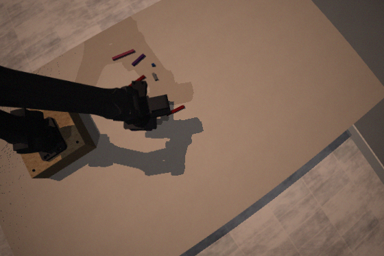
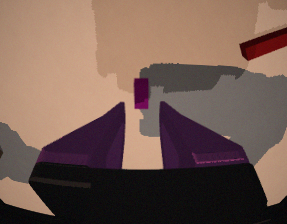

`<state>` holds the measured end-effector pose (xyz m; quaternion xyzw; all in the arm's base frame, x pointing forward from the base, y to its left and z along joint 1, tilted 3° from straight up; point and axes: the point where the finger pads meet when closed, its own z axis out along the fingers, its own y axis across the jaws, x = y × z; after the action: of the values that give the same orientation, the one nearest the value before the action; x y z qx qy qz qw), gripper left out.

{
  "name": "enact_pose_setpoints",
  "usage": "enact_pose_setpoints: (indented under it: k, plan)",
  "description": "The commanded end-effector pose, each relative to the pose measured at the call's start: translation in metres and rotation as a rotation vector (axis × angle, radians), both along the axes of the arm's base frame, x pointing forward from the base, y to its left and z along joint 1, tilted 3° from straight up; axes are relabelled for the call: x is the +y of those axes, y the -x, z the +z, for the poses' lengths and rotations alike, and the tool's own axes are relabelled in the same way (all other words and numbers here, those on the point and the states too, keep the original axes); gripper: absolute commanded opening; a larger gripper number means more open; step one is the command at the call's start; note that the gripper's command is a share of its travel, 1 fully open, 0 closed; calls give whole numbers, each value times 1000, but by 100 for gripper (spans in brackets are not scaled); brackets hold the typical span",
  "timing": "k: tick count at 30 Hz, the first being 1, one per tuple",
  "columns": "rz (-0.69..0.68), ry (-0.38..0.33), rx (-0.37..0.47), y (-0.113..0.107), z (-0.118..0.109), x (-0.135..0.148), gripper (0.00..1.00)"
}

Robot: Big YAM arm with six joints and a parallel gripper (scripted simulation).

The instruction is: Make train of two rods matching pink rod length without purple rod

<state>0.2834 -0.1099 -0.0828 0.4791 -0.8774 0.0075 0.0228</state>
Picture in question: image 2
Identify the dark red rod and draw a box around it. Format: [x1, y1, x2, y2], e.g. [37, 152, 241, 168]
[239, 27, 287, 61]

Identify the dark magenta rod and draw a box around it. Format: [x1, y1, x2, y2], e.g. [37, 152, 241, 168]
[134, 78, 149, 109]

